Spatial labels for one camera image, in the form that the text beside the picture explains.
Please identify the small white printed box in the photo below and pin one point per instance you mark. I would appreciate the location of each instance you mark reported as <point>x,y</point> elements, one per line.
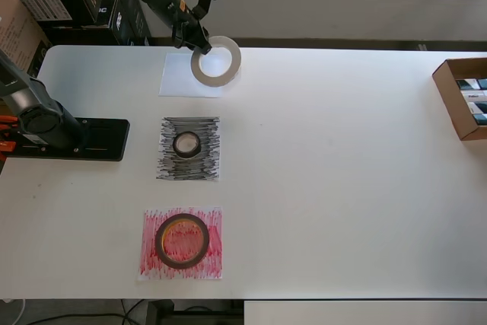
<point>473,96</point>

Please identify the blank white paper sheet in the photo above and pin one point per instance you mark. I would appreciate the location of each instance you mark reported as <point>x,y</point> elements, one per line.
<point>175,81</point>

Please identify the black scribbled paper sheet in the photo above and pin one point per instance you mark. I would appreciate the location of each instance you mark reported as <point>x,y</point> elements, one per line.
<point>205,165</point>

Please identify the gray black Piper robot arm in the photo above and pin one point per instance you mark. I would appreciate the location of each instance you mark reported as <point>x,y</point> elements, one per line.
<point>42,115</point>

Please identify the black table leg frame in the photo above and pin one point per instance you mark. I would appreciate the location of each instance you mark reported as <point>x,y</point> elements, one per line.
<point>160,313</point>

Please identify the large black printed carton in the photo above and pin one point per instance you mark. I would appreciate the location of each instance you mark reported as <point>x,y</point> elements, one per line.
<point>129,28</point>

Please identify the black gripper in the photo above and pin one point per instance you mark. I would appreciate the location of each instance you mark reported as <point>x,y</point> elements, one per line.
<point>188,28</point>

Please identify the large white tape roll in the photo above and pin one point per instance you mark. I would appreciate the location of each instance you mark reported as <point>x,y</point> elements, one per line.
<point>236,60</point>

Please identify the open brown cardboard tray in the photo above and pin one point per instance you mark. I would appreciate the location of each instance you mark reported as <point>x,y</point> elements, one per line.
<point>452,112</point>

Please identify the small black white box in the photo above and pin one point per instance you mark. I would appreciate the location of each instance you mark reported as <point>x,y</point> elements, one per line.
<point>480,119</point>
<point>466,84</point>
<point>477,108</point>

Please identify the small black tape roll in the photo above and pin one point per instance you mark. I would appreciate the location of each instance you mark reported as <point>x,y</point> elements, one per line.
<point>186,155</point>

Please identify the red scribbled paper sheet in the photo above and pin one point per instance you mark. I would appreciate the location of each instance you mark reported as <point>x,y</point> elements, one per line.
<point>217,256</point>

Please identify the large brown cardboard box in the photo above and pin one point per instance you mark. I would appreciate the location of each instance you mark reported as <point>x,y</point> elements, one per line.
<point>15,36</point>

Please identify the red tape roll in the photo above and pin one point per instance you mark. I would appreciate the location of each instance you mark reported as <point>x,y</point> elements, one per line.
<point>182,264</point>

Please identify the small gray bracket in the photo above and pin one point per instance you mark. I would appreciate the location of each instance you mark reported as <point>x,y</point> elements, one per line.
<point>422,46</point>

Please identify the orange black clamp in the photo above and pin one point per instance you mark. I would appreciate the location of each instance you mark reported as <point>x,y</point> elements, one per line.
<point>7,146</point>

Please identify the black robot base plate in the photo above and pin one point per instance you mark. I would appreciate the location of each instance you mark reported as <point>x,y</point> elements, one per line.
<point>110,142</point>

